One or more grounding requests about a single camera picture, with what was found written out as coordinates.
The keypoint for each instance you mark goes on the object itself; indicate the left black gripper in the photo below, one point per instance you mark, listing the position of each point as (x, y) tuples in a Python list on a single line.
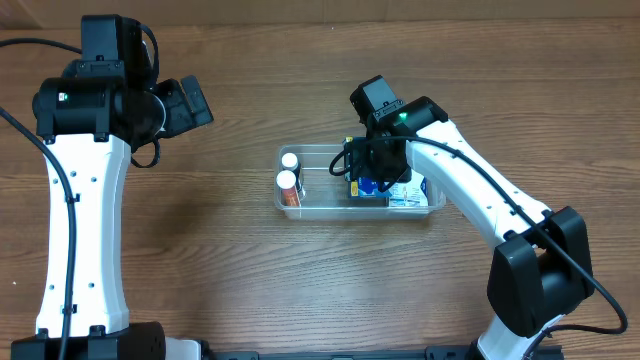
[(185, 107)]

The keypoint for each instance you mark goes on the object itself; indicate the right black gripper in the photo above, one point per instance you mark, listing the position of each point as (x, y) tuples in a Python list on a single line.
[(375, 167)]

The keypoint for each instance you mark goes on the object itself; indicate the white blue medicine box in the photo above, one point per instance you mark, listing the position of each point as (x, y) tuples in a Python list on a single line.
[(410, 194)]

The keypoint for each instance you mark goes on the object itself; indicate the black tube white cap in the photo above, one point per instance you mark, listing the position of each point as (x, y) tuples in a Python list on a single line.
[(291, 162)]

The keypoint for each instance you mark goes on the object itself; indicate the orange Redoxon tube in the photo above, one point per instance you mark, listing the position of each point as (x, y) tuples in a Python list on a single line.
[(286, 180)]

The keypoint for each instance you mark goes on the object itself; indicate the blue yellow VapoDrops box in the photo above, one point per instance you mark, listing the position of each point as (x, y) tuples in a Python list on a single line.
[(365, 188)]

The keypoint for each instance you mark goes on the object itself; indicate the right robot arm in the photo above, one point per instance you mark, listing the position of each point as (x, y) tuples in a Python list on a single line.
[(540, 257)]

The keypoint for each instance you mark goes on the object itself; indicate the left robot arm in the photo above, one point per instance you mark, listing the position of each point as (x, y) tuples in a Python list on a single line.
[(107, 103)]

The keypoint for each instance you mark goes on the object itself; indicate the clear plastic container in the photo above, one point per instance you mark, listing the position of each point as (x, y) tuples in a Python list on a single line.
[(328, 198)]

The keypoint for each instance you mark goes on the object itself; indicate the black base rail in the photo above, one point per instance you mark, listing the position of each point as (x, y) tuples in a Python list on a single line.
[(430, 353)]

